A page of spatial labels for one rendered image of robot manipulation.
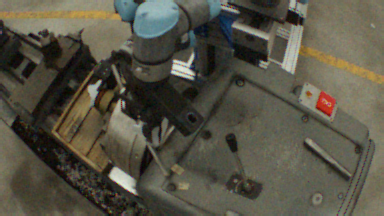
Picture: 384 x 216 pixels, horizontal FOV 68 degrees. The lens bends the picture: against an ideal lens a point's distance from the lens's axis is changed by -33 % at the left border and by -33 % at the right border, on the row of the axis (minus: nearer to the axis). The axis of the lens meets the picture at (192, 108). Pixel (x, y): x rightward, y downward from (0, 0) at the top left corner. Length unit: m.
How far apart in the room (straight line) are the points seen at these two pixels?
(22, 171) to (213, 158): 1.89
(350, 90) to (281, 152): 1.87
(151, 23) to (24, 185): 2.06
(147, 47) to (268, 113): 0.41
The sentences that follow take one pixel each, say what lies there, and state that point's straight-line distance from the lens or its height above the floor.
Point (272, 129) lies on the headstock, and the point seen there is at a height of 1.25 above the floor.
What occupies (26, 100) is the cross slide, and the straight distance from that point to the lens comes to 1.53.
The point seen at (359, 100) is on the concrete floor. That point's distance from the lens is 2.74.
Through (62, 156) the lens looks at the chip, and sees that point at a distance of 1.82.
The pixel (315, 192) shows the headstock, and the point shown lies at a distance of 0.92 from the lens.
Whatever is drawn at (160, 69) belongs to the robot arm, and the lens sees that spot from 0.70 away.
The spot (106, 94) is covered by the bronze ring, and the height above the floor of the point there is 1.12.
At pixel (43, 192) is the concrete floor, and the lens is 2.44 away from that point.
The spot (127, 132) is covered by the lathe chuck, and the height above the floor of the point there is 1.21.
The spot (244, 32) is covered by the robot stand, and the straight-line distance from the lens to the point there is 1.32.
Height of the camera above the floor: 2.09
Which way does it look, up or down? 60 degrees down
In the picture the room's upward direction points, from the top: 4 degrees counter-clockwise
